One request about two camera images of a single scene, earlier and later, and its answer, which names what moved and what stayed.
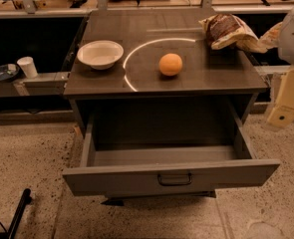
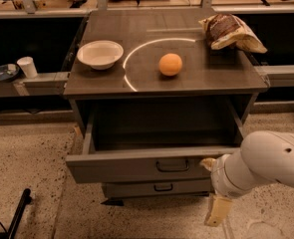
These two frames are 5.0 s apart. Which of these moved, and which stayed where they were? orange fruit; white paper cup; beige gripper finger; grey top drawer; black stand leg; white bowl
Moved: grey top drawer; beige gripper finger
Stayed: black stand leg; white bowl; white paper cup; orange fruit
